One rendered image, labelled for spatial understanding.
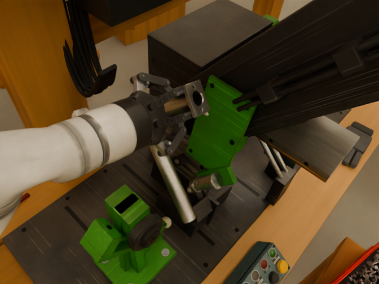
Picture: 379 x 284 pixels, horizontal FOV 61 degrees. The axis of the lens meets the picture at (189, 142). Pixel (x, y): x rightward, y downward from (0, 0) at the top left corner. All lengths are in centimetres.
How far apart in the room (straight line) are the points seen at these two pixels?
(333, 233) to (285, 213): 115
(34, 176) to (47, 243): 55
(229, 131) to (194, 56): 20
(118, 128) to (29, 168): 12
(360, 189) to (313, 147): 156
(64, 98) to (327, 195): 76
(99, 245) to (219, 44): 52
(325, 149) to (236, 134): 23
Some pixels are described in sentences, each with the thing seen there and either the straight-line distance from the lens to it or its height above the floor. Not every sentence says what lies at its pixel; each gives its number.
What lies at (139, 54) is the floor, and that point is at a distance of 292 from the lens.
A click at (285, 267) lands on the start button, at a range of 83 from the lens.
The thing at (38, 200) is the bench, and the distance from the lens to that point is 97.
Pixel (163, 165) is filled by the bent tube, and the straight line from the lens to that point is 63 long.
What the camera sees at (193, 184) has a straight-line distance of 74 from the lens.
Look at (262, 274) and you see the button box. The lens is 80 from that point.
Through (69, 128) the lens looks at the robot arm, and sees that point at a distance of 39.
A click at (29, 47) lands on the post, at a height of 131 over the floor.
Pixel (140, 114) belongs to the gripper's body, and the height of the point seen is 137.
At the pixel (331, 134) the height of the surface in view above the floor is 113.
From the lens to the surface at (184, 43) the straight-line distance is 80.
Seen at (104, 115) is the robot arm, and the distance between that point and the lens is 41.
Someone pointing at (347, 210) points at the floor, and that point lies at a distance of 219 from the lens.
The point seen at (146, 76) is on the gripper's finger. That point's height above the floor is 137.
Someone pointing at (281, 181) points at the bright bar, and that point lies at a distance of 85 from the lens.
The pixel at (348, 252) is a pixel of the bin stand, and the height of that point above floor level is 80.
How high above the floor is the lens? 168
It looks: 50 degrees down
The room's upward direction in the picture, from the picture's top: 6 degrees clockwise
